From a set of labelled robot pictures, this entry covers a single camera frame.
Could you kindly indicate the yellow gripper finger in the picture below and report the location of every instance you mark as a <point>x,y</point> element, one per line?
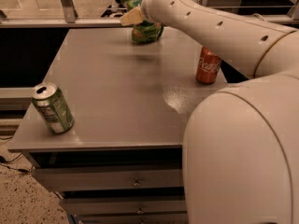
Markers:
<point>134,16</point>

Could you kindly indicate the grey drawer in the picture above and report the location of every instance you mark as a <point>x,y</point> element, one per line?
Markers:
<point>127,205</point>
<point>109,177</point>
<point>135,219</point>

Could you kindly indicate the black chair base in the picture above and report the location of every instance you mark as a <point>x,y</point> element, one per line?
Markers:
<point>114,10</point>

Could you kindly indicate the top grey drawer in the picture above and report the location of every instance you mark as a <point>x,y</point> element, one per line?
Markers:
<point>109,177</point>

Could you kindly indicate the green rice chip bag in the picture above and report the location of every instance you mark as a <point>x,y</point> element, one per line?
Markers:
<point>144,32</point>

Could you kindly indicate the bottom grey drawer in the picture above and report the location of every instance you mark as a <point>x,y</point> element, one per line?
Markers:
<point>135,219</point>

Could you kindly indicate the red coke can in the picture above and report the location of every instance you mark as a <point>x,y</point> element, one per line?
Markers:
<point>208,67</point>

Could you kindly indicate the green soda can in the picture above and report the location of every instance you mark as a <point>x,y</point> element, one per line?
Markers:
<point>49,101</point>

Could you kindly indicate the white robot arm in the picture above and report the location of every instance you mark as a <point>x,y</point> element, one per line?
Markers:
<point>241,144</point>

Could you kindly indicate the middle grey drawer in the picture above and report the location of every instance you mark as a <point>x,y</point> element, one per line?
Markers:
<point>127,205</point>

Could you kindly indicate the grey metal railing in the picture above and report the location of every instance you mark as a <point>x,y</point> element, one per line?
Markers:
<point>87,13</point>

